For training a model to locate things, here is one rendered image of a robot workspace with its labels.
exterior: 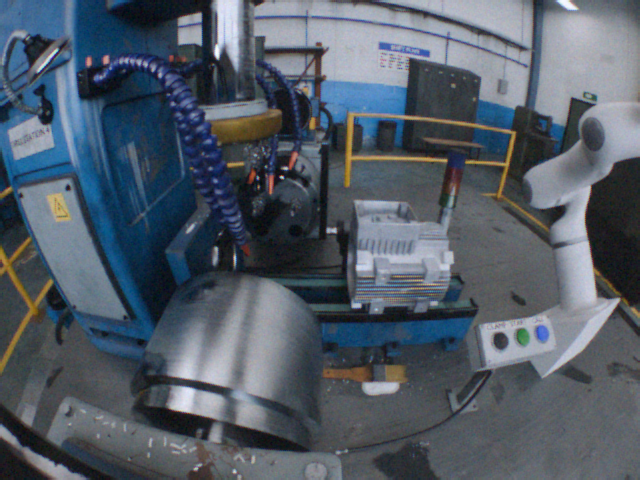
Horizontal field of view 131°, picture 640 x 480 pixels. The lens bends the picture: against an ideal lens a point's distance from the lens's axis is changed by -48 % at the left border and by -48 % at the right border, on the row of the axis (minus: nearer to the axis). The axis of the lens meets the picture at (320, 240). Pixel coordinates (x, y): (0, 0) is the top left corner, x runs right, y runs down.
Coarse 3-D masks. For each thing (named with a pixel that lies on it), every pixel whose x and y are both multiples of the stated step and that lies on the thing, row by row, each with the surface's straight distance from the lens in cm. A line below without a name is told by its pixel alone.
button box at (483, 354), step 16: (512, 320) 52; (528, 320) 54; (544, 320) 57; (480, 336) 47; (512, 336) 51; (480, 352) 47; (496, 352) 48; (512, 352) 50; (528, 352) 52; (544, 352) 55; (480, 368) 48
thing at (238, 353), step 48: (192, 288) 37; (240, 288) 35; (192, 336) 31; (240, 336) 30; (288, 336) 33; (144, 384) 34; (192, 384) 28; (240, 384) 27; (288, 384) 30; (192, 432) 34; (240, 432) 30; (288, 432) 30
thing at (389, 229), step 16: (368, 208) 61; (384, 208) 61; (400, 208) 60; (352, 224) 61; (368, 224) 51; (384, 224) 52; (400, 224) 53; (416, 224) 54; (368, 240) 53; (384, 240) 54; (400, 240) 54; (416, 240) 56
